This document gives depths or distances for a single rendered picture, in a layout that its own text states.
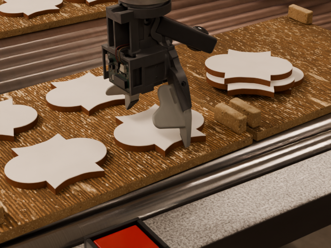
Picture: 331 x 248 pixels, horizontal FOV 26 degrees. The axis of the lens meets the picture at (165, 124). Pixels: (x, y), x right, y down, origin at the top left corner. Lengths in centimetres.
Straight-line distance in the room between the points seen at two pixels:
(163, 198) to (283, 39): 58
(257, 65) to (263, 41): 20
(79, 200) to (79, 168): 6
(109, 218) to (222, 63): 41
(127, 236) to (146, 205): 8
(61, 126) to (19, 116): 6
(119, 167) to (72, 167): 6
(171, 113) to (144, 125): 9
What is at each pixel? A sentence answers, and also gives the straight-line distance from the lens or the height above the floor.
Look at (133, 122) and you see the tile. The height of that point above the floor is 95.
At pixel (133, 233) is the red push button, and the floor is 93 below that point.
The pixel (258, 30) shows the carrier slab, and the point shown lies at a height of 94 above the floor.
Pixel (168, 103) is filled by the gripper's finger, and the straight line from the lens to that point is 98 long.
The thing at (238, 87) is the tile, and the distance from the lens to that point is 116.
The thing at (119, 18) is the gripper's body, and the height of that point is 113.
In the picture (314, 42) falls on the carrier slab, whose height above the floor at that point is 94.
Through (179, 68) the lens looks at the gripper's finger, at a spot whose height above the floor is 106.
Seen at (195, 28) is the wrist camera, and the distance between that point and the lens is 104.
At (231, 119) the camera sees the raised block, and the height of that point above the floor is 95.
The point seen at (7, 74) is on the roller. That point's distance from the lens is 134.
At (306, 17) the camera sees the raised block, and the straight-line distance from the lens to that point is 151.
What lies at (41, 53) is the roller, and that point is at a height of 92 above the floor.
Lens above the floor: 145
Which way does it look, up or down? 28 degrees down
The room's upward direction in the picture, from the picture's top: straight up
